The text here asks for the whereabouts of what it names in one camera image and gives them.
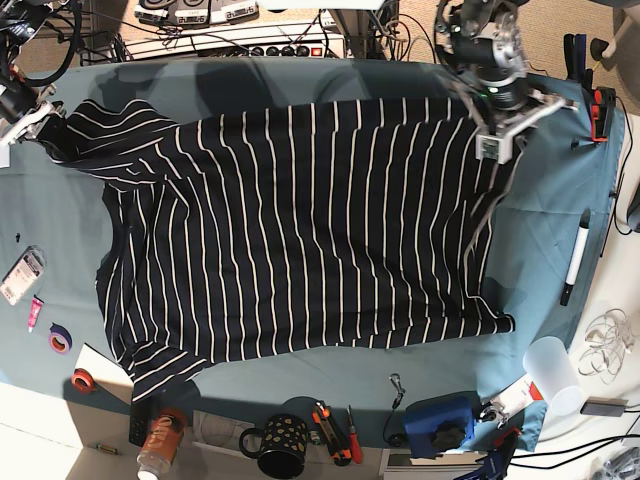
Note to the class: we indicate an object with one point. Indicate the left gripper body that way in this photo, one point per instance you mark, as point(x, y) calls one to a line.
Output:
point(505, 109)

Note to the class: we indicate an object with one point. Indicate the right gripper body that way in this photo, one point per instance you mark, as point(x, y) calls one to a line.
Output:
point(25, 112)

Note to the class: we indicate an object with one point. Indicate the navy white striped t-shirt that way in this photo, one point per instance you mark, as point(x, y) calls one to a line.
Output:
point(362, 223)

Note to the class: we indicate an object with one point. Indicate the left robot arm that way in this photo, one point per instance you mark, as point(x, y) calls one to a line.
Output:
point(488, 70)

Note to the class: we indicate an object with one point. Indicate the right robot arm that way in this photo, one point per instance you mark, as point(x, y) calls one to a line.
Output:
point(20, 23)

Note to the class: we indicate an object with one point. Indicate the red black table clamp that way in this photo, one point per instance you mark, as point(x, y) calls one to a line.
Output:
point(602, 110)

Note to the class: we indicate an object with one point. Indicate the blue black spring clamp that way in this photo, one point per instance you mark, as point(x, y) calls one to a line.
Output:
point(575, 51)

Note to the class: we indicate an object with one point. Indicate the white black marker pen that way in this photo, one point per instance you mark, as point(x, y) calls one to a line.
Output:
point(576, 257)

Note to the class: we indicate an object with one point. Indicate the blister pack with red label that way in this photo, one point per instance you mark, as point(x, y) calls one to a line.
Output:
point(23, 275)

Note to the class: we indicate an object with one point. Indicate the pink small tube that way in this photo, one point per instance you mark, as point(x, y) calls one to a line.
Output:
point(35, 309)

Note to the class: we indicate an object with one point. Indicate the white power strip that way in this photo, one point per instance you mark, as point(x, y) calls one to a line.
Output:
point(305, 39)

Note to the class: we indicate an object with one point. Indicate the purple tape roll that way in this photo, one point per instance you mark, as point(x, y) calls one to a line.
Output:
point(59, 339)

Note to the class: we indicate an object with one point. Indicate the translucent plastic cup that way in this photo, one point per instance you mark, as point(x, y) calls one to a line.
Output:
point(549, 366)

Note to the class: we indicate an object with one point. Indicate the white red card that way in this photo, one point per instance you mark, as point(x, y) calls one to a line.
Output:
point(517, 396)

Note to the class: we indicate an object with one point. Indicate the orange tape roll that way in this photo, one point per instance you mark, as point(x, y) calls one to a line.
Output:
point(82, 381)

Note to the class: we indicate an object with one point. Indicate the white paper sheet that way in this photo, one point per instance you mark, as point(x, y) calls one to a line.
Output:
point(103, 370)

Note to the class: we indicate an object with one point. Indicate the grey flat adapter box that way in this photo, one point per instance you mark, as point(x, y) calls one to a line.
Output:
point(603, 407)

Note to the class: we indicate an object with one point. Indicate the blue clamp device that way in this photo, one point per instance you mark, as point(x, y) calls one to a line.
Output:
point(436, 428)

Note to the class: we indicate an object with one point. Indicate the black remote control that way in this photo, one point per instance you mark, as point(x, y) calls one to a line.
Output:
point(139, 417)

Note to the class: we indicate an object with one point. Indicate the orange drink bottle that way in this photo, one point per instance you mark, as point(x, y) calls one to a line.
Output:
point(161, 444)

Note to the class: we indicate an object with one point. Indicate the orange black utility knife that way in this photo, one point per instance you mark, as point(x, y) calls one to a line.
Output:
point(336, 441)

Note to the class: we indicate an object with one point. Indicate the black mug with yellow leaves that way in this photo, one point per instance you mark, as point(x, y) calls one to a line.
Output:
point(279, 448)

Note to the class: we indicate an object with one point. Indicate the red handled screwdriver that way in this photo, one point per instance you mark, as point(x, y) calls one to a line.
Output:
point(355, 447)

